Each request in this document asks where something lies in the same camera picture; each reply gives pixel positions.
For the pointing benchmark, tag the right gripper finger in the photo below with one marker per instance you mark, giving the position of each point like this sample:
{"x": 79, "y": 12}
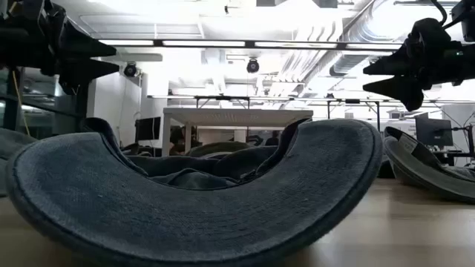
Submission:
{"x": 401, "y": 91}
{"x": 397, "y": 66}

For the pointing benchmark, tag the black overhead rig frame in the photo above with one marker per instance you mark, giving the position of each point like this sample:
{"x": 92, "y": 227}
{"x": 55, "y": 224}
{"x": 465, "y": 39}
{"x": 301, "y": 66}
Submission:
{"x": 352, "y": 101}

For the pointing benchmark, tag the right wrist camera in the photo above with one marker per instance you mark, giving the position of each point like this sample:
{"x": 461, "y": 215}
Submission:
{"x": 426, "y": 33}

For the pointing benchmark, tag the black ceiling spotlight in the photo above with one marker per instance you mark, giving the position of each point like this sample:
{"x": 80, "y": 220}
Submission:
{"x": 130, "y": 69}
{"x": 252, "y": 66}

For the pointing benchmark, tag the grey-green cap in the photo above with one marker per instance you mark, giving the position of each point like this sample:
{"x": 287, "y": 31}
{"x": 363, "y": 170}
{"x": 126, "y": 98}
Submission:
{"x": 15, "y": 155}
{"x": 438, "y": 181}

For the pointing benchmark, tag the white perforated metal shelf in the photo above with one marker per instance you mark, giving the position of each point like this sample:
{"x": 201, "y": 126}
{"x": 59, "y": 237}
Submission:
{"x": 237, "y": 116}

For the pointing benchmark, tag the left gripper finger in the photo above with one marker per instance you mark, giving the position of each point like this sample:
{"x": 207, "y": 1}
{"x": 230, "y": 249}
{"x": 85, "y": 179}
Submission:
{"x": 81, "y": 46}
{"x": 85, "y": 72}

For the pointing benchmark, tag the long ceiling light bar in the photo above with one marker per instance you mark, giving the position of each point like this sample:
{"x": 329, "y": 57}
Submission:
{"x": 204, "y": 43}

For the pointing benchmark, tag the person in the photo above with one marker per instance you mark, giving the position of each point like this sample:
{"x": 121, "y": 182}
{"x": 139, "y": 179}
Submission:
{"x": 274, "y": 139}
{"x": 177, "y": 142}

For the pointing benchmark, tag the blue denim cap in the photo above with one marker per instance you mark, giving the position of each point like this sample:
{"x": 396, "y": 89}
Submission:
{"x": 185, "y": 222}

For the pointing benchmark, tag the black computer monitor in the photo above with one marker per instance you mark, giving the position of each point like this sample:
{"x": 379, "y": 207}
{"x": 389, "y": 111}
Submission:
{"x": 147, "y": 128}
{"x": 433, "y": 131}

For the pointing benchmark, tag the dark green cap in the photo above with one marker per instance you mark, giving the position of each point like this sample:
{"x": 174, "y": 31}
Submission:
{"x": 219, "y": 147}

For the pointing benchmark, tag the silver ventilation duct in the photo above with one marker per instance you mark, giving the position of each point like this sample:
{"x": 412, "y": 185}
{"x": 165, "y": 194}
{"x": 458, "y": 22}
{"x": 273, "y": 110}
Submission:
{"x": 345, "y": 65}

